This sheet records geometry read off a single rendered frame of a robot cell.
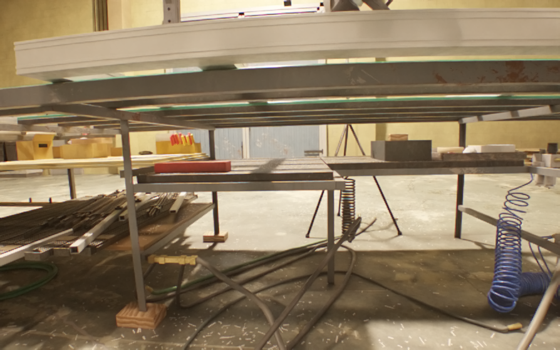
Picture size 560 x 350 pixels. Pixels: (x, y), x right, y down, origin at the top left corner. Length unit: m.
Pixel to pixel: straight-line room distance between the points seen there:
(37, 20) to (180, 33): 10.27
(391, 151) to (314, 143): 5.68
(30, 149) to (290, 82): 2.00
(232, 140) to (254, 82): 6.68
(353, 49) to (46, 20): 10.28
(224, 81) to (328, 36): 0.23
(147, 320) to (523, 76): 1.36
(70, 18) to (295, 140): 7.00
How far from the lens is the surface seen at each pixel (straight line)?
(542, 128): 9.27
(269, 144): 7.14
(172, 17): 0.66
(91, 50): 0.73
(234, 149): 7.31
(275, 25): 0.60
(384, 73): 0.65
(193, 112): 1.30
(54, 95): 0.86
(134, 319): 1.31
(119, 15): 8.74
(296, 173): 0.99
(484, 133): 8.42
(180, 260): 1.21
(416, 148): 1.52
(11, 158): 2.68
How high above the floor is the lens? 0.69
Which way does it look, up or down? 7 degrees down
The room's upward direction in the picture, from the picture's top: 2 degrees counter-clockwise
